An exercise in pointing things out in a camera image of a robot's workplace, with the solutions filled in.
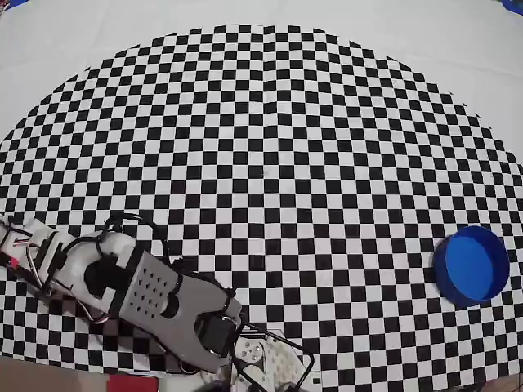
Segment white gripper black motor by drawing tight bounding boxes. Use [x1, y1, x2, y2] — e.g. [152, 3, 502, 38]
[0, 218, 69, 287]

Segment red flat box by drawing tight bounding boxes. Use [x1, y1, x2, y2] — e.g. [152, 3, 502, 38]
[107, 375, 159, 392]

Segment blue round box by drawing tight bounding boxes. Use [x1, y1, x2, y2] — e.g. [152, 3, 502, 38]
[431, 225, 511, 307]

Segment checkerboard printed white sheet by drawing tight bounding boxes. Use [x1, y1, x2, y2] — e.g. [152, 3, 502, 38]
[0, 0, 523, 389]

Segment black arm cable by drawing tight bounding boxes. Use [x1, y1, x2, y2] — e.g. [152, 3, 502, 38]
[97, 211, 185, 266]

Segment black power cable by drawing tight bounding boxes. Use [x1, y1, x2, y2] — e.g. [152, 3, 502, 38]
[235, 322, 316, 392]

